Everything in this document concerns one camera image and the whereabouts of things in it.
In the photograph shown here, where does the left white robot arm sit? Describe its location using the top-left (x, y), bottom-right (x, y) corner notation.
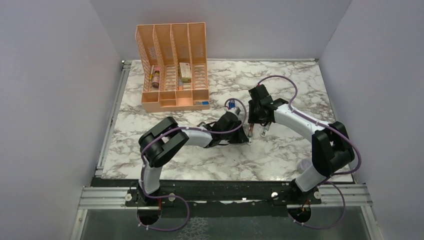
top-left (138, 106), bottom-right (248, 206)

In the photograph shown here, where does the pink eraser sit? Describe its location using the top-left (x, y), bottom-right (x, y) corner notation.
top-left (247, 123), bottom-right (255, 145)

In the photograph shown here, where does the clear plastic cup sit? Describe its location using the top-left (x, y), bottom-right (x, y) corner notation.
top-left (296, 158), bottom-right (312, 174)

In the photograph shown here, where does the yellow box in organizer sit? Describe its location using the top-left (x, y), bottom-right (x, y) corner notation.
top-left (178, 62), bottom-right (192, 83)

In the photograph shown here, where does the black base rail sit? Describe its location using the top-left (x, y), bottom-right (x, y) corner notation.
top-left (91, 177), bottom-right (323, 222)

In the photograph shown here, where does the orange desk organizer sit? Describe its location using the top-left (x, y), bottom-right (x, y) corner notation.
top-left (135, 22), bottom-right (211, 113)

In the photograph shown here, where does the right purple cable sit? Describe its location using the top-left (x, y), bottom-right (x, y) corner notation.
top-left (256, 75), bottom-right (363, 230)

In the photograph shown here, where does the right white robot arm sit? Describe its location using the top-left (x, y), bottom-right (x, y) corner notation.
top-left (248, 84), bottom-right (355, 204)

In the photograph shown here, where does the purple cable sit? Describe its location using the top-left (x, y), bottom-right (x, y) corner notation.
top-left (256, 75), bottom-right (363, 230)
top-left (136, 97), bottom-right (248, 232)

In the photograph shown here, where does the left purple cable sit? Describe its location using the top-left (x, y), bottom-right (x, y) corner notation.
top-left (136, 97), bottom-right (248, 232)

